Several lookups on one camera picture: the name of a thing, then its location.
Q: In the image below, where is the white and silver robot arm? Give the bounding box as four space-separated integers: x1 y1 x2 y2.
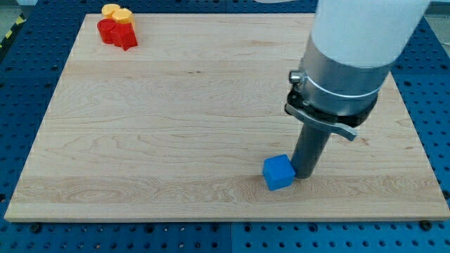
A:
285 0 430 179

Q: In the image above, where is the red cylinder block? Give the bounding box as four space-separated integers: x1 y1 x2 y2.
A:
97 18 116 44

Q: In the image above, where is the red star block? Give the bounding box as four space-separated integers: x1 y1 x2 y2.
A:
110 23 138 51

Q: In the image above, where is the blue cube block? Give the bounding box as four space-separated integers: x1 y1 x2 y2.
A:
262 154 295 191

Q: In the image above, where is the light wooden board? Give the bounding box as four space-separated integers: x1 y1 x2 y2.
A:
5 14 449 223

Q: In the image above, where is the yellow hexagon block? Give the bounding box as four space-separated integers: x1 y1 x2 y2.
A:
111 8 135 27

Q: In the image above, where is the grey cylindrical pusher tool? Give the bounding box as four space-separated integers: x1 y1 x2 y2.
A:
290 124 330 179

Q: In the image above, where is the yellow cylinder block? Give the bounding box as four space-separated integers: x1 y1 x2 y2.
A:
101 4 121 19

